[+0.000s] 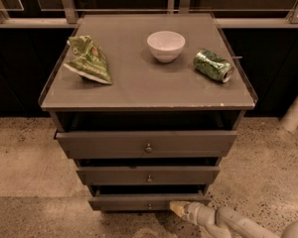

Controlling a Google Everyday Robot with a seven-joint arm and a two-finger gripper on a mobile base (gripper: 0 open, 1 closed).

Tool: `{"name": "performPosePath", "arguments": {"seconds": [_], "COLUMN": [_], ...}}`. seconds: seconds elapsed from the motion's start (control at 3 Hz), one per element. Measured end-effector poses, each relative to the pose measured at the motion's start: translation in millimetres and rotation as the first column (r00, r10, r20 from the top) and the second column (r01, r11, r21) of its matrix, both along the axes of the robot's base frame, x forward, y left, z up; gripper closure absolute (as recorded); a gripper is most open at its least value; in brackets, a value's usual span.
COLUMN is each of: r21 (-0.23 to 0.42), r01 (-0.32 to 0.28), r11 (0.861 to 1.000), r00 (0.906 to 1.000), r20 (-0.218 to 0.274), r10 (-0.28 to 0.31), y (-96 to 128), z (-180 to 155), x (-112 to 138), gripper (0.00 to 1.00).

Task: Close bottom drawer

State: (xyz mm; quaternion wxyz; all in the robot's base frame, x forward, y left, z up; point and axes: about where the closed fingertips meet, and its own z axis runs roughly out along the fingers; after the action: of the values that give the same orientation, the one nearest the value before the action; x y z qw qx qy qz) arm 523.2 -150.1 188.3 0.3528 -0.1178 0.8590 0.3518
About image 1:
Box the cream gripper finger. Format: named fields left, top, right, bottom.
left=169, top=201, right=189, bottom=218

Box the grey bottom drawer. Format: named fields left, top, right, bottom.
left=88, top=187, right=210, bottom=212

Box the grey drawer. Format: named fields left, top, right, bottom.
left=88, top=187, right=210, bottom=212
left=76, top=166, right=220, bottom=185
left=56, top=130, right=236, bottom=159

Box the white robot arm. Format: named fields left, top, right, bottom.
left=170, top=201, right=298, bottom=238

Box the grey middle drawer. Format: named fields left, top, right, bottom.
left=76, top=166, right=220, bottom=185

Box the grey drawer cabinet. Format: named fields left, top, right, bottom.
left=38, top=13, right=258, bottom=196

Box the grey top drawer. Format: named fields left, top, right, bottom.
left=56, top=130, right=236, bottom=159

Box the crushed green soda can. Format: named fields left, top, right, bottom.
left=194, top=49, right=234, bottom=83

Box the white ceramic bowl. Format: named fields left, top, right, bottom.
left=147, top=31, right=186, bottom=62

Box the green chip bag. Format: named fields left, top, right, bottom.
left=64, top=36, right=112, bottom=84

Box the white cylindrical post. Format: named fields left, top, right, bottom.
left=280, top=95, right=298, bottom=131

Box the metal railing frame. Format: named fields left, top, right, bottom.
left=0, top=0, right=298, bottom=29

